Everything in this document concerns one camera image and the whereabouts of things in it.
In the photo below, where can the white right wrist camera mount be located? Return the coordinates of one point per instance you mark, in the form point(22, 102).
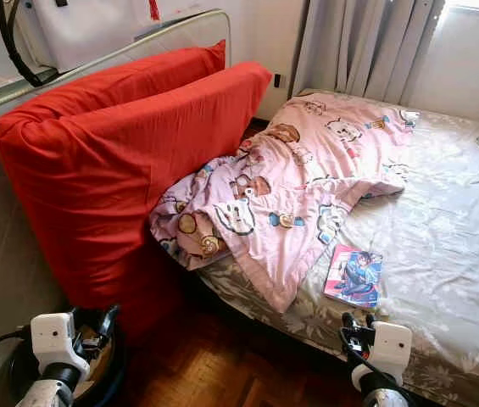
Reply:
point(393, 346)

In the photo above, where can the colourful comic book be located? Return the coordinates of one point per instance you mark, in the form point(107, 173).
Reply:
point(353, 276)

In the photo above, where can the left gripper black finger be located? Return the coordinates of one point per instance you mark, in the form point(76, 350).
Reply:
point(109, 320)
point(78, 312)

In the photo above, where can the red tassel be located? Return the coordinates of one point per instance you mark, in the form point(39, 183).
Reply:
point(153, 9)

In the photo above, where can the pink cartoon print blanket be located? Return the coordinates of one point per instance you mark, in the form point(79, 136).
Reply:
point(298, 191)

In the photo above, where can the white hanging bag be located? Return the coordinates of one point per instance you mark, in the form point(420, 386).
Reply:
point(86, 32)

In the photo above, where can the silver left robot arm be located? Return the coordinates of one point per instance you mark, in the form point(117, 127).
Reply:
point(54, 386)

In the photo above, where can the bed with beige floral sheet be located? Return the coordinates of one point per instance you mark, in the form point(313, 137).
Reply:
point(442, 237)

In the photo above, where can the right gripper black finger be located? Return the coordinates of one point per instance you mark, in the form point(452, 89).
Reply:
point(349, 323)
point(368, 322)

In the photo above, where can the black round trash bin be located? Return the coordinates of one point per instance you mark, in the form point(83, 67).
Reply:
point(110, 373)

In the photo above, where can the grey curtain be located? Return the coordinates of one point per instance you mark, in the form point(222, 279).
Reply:
point(366, 42)

